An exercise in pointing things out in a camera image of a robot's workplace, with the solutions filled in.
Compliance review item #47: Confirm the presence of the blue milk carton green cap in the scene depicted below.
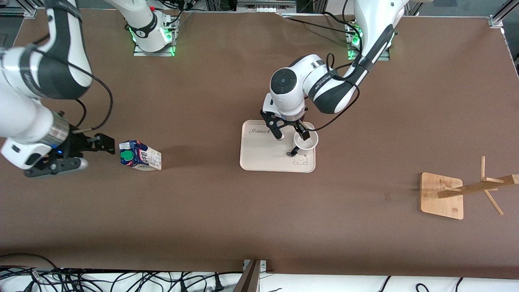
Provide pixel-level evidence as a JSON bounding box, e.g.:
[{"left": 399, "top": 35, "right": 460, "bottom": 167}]
[{"left": 119, "top": 140, "right": 162, "bottom": 172}]

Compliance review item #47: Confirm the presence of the metal base plate right arm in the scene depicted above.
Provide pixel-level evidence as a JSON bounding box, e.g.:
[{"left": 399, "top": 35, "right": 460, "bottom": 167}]
[{"left": 133, "top": 10, "right": 177, "bottom": 57}]

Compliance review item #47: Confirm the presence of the black cable tangle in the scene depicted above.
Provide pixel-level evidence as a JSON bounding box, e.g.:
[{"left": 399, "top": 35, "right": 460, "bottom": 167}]
[{"left": 0, "top": 253, "right": 244, "bottom": 292}]

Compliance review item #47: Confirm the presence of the grey metal rail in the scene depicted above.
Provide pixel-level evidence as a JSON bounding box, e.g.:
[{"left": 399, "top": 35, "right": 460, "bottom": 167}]
[{"left": 237, "top": 0, "right": 296, "bottom": 13}]

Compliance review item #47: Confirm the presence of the long black table cable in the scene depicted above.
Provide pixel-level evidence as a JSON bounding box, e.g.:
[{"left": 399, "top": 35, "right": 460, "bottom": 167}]
[{"left": 280, "top": 15, "right": 351, "bottom": 35}]

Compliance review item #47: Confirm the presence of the aluminium corner profile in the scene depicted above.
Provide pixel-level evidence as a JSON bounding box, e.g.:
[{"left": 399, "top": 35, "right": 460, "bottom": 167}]
[{"left": 489, "top": 0, "right": 519, "bottom": 29}]

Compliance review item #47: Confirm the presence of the short black table cable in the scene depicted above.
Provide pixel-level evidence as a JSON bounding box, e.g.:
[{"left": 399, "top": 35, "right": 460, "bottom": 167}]
[{"left": 322, "top": 11, "right": 349, "bottom": 25}]

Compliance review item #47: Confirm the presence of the metal base plate left arm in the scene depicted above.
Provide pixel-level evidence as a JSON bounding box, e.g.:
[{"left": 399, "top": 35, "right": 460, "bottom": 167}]
[{"left": 347, "top": 20, "right": 391, "bottom": 62}]

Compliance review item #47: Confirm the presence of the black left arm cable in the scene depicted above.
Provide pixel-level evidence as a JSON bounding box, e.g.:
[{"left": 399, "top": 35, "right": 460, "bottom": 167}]
[{"left": 304, "top": 0, "right": 363, "bottom": 132}]

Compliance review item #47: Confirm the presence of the cream rabbit print tray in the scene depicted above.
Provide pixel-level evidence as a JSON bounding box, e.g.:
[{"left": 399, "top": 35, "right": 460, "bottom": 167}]
[{"left": 239, "top": 120, "right": 316, "bottom": 173}]

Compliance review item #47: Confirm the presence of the white smiley cup black handle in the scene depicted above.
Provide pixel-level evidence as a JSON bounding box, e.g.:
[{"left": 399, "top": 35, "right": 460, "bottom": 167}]
[{"left": 287, "top": 127, "right": 319, "bottom": 158}]

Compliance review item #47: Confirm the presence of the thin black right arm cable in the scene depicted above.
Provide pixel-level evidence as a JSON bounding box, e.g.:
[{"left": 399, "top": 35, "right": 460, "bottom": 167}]
[{"left": 74, "top": 99, "right": 87, "bottom": 129}]

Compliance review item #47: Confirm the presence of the aluminium frame post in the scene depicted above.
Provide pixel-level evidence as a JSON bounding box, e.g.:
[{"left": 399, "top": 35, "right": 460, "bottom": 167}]
[{"left": 233, "top": 260, "right": 262, "bottom": 292}]

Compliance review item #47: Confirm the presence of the wooden cup rack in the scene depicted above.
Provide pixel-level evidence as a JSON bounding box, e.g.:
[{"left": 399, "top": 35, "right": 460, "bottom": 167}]
[{"left": 420, "top": 156, "right": 519, "bottom": 220}]

